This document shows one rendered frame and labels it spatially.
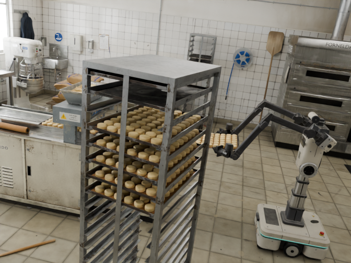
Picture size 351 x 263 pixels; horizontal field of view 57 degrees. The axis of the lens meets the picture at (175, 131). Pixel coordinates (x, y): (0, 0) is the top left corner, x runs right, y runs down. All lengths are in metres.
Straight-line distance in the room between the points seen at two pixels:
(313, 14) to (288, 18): 0.46
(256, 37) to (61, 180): 4.87
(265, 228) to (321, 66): 3.46
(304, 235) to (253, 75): 4.22
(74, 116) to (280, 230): 2.20
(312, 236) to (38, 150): 2.74
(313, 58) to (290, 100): 0.78
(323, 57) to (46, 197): 4.73
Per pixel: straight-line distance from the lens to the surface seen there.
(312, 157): 3.18
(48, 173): 3.43
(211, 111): 1.96
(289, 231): 3.39
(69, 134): 3.14
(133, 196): 1.74
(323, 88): 6.11
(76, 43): 7.69
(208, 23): 6.92
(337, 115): 6.28
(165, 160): 1.45
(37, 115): 3.86
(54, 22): 8.06
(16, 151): 3.53
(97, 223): 2.03
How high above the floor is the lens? 2.05
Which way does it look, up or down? 19 degrees down
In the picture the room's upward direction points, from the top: 7 degrees clockwise
